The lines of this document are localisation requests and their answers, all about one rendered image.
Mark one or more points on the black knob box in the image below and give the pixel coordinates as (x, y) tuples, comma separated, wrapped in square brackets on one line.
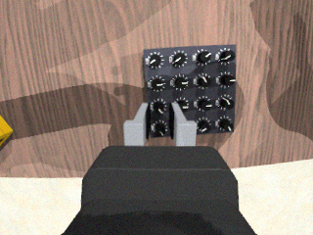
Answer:
[(169, 69)]

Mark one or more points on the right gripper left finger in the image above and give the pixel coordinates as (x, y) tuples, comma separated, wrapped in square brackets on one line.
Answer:
[(136, 131)]

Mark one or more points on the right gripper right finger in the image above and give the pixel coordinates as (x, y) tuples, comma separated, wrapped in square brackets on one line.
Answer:
[(183, 131)]

